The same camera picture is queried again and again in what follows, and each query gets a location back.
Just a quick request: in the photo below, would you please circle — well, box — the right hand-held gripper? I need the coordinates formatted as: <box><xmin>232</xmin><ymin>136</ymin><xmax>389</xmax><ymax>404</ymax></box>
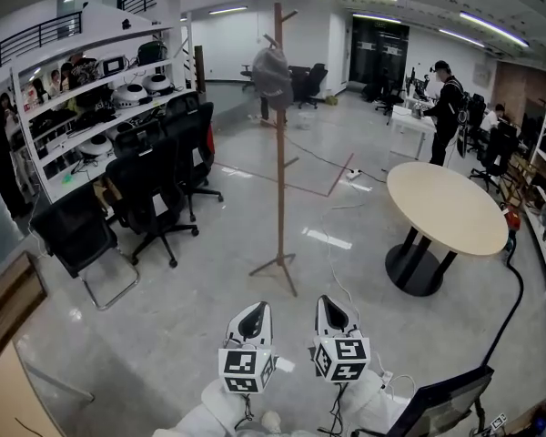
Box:
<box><xmin>308</xmin><ymin>294</ymin><xmax>372</xmax><ymax>383</ymax></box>

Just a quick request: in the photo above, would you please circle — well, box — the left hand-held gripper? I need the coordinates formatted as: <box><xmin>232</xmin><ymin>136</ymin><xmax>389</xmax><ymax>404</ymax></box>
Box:
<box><xmin>217</xmin><ymin>300</ymin><xmax>279</xmax><ymax>396</ymax></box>

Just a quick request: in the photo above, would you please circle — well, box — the wooden coat stand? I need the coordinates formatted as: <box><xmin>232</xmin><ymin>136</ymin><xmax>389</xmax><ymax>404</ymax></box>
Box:
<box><xmin>248</xmin><ymin>2</ymin><xmax>300</xmax><ymax>299</ymax></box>

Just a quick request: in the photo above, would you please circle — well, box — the grey cap item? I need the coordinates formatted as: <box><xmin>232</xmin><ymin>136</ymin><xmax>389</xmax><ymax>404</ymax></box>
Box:
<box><xmin>251</xmin><ymin>46</ymin><xmax>295</xmax><ymax>108</ymax></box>

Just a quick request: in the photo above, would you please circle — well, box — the person's right forearm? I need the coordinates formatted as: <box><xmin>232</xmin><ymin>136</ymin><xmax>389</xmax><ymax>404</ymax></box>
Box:
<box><xmin>331</xmin><ymin>367</ymin><xmax>413</xmax><ymax>437</ymax></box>

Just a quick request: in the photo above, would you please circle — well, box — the person's left forearm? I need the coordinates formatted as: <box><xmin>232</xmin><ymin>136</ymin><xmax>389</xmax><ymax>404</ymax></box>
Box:
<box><xmin>200</xmin><ymin>377</ymin><xmax>256</xmax><ymax>437</ymax></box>

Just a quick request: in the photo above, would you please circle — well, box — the black monitor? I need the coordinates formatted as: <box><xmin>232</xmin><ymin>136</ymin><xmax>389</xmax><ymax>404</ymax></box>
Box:
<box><xmin>385</xmin><ymin>364</ymin><xmax>496</xmax><ymax>437</ymax></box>

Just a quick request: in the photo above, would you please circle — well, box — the round beige table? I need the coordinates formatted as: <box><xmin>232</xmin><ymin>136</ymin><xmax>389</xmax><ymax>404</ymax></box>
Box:
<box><xmin>384</xmin><ymin>161</ymin><xmax>511</xmax><ymax>298</ymax></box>

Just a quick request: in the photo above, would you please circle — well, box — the black office chair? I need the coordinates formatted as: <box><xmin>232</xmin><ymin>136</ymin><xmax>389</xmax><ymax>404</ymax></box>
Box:
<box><xmin>112</xmin><ymin>118</ymin><xmax>166</xmax><ymax>158</ymax></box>
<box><xmin>469</xmin><ymin>123</ymin><xmax>520</xmax><ymax>195</ymax></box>
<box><xmin>162</xmin><ymin>101</ymin><xmax>225</xmax><ymax>223</ymax></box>
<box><xmin>105</xmin><ymin>137</ymin><xmax>200</xmax><ymax>269</ymax></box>
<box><xmin>296</xmin><ymin>62</ymin><xmax>329</xmax><ymax>110</ymax></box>

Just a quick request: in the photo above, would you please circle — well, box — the black cantilever chair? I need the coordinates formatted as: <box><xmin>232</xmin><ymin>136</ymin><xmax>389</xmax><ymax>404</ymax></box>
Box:
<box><xmin>29</xmin><ymin>192</ymin><xmax>141</xmax><ymax>312</ymax></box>

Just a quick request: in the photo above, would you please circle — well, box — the red power tool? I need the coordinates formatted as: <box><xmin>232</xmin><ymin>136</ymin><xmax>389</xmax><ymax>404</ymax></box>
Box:
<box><xmin>501</xmin><ymin>203</ymin><xmax>523</xmax><ymax>246</ymax></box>

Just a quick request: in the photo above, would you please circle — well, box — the wooden desk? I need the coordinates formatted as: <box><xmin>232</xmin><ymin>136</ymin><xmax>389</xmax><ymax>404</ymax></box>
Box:
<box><xmin>0</xmin><ymin>249</ymin><xmax>56</xmax><ymax>437</ymax></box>

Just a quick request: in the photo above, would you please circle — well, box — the white rectangular desk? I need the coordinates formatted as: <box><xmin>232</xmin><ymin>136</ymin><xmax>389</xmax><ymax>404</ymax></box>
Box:
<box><xmin>389</xmin><ymin>104</ymin><xmax>439</xmax><ymax>161</ymax></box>

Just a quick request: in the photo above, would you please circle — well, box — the white dome device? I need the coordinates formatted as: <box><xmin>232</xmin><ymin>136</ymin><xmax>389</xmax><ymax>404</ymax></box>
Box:
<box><xmin>111</xmin><ymin>83</ymin><xmax>149</xmax><ymax>109</ymax></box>
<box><xmin>143</xmin><ymin>73</ymin><xmax>175</xmax><ymax>97</ymax></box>
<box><xmin>78</xmin><ymin>134</ymin><xmax>116</xmax><ymax>159</ymax></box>

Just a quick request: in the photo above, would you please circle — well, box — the black double door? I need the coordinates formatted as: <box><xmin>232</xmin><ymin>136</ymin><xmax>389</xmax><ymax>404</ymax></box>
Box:
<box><xmin>349</xmin><ymin>15</ymin><xmax>411</xmax><ymax>86</ymax></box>

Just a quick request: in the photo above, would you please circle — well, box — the white storage shelf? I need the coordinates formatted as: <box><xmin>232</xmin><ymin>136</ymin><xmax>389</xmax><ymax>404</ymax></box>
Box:
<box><xmin>10</xmin><ymin>25</ymin><xmax>197</xmax><ymax>205</ymax></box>

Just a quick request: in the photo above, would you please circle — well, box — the black stair railing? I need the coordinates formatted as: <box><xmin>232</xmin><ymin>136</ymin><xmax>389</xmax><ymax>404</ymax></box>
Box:
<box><xmin>0</xmin><ymin>10</ymin><xmax>84</xmax><ymax>79</ymax></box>

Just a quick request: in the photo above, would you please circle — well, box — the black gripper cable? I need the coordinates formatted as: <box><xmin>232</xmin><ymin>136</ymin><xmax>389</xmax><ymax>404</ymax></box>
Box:
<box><xmin>233</xmin><ymin>392</ymin><xmax>257</xmax><ymax>431</ymax></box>
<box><xmin>329</xmin><ymin>380</ymin><xmax>352</xmax><ymax>432</ymax></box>

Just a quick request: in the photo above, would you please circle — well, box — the white floor cable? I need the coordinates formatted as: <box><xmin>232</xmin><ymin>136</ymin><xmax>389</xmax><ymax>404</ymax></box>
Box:
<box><xmin>318</xmin><ymin>200</ymin><xmax>369</xmax><ymax>331</ymax></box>

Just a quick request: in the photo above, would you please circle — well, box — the thick black hose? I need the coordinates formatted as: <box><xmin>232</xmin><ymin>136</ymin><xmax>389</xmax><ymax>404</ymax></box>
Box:
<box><xmin>480</xmin><ymin>238</ymin><xmax>526</xmax><ymax>369</ymax></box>

